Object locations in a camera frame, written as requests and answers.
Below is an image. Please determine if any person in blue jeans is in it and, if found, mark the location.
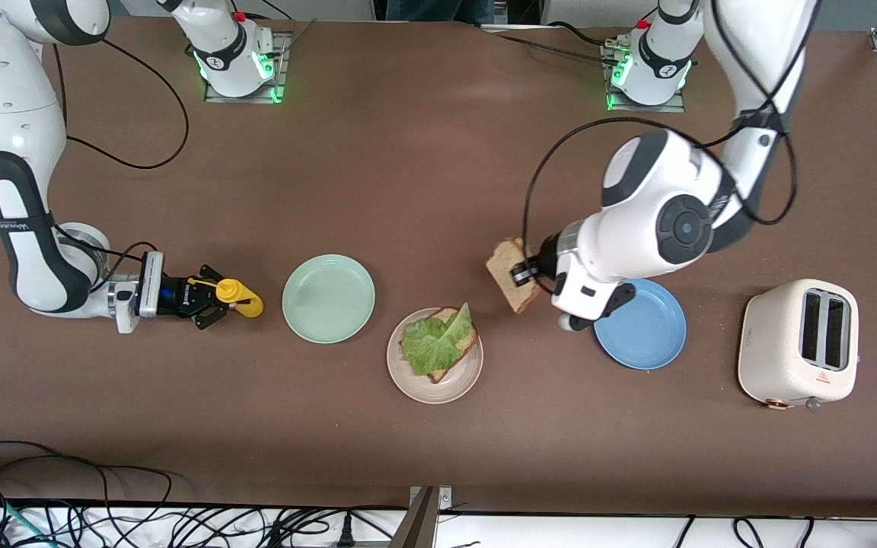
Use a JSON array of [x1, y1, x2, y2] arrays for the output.
[[385, 0, 496, 24]]

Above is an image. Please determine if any grey metal table bracket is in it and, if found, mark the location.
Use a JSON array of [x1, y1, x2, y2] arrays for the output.
[[389, 485, 454, 548]]

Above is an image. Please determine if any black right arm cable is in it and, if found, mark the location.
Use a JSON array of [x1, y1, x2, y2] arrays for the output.
[[50, 37, 190, 294]]

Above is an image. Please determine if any white two-slot toaster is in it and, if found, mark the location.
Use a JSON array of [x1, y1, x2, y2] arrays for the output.
[[738, 279, 859, 412]]

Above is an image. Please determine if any yellow mustard squeeze bottle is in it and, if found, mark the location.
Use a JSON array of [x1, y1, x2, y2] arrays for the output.
[[187, 278, 265, 318]]

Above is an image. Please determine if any beige plate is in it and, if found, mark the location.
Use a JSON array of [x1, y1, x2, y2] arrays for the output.
[[387, 307, 484, 405]]

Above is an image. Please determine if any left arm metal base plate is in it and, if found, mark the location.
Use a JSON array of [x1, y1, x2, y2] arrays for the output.
[[606, 42, 687, 113]]

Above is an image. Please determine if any black braided base cable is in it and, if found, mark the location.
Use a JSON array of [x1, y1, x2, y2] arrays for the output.
[[496, 32, 614, 63]]

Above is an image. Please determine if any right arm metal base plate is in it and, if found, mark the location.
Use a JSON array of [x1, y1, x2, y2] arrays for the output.
[[204, 32, 288, 104]]

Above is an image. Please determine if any brown bread slice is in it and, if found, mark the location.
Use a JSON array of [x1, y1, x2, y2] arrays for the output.
[[407, 306, 480, 384], [486, 237, 543, 315]]

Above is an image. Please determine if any mint green plate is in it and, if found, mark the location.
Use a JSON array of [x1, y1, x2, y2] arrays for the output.
[[282, 254, 376, 345]]

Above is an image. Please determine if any green lettuce leaf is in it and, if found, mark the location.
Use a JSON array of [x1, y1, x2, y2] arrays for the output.
[[400, 302, 474, 376]]

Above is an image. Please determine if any blue plate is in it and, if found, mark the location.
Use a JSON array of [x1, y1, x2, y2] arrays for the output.
[[593, 278, 687, 371]]

